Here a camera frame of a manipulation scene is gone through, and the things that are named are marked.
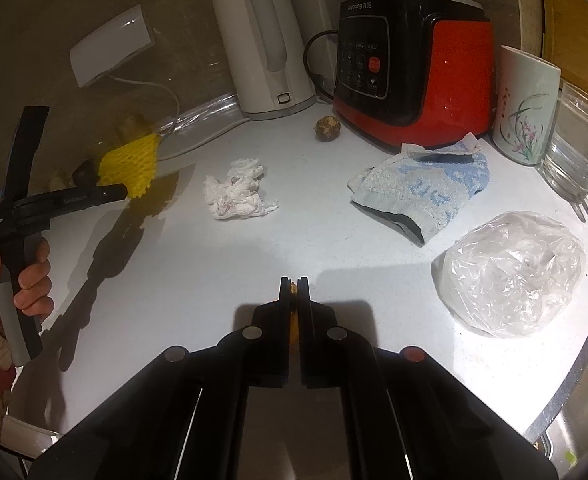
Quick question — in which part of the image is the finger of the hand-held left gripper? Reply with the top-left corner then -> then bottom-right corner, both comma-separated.
48,182 -> 128,212

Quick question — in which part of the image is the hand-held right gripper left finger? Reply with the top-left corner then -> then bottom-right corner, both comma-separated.
26,276 -> 295,480

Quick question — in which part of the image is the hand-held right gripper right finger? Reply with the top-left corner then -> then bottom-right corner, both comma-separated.
296,276 -> 560,480

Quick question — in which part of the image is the yellow foam fruit net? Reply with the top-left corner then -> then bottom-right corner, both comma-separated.
98,132 -> 161,200

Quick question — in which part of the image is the person's left hand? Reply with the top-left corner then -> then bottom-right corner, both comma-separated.
0,237 -> 55,333

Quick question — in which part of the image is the crumpled white tissue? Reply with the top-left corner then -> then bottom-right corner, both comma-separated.
204,157 -> 279,222

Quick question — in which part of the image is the blue and white wrapper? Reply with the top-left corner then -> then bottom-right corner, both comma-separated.
349,131 -> 490,247

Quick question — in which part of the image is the small brown nut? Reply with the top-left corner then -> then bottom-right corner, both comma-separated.
315,116 -> 343,142

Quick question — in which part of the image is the clear plastic bag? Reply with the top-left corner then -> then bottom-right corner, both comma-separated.
432,211 -> 587,339

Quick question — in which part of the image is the white electric kettle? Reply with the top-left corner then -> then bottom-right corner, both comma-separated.
212,0 -> 318,122

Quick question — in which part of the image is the red and black blender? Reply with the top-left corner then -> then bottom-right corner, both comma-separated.
333,0 -> 497,156

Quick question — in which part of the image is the flower print ceramic cup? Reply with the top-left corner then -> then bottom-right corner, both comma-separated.
491,45 -> 562,167

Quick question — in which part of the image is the stainless steel sink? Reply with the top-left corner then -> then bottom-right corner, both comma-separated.
529,280 -> 588,480

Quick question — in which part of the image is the clear glass pitcher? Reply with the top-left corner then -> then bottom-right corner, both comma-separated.
539,79 -> 588,221

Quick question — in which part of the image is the white power cable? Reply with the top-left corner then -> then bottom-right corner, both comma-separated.
96,74 -> 247,160

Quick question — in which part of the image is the white wall power adapter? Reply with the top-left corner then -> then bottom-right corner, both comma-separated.
68,5 -> 155,88

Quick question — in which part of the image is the black power cable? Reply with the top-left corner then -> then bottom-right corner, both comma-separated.
303,30 -> 342,101

